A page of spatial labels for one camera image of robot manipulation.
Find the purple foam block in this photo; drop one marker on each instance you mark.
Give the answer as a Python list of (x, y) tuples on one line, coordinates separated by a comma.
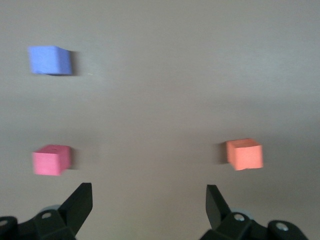
[(50, 60)]

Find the brown table cover mat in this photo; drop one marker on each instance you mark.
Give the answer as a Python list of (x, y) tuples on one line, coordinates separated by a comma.
[(160, 100)]

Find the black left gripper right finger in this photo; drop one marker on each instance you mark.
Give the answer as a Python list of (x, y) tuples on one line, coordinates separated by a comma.
[(225, 225)]

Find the pink foam block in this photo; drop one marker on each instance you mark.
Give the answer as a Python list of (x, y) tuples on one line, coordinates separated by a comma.
[(50, 160)]

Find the orange foam block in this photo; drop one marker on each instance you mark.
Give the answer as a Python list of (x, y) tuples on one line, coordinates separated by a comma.
[(246, 155)]

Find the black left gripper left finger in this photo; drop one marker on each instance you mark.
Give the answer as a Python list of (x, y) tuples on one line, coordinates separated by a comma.
[(62, 220)]

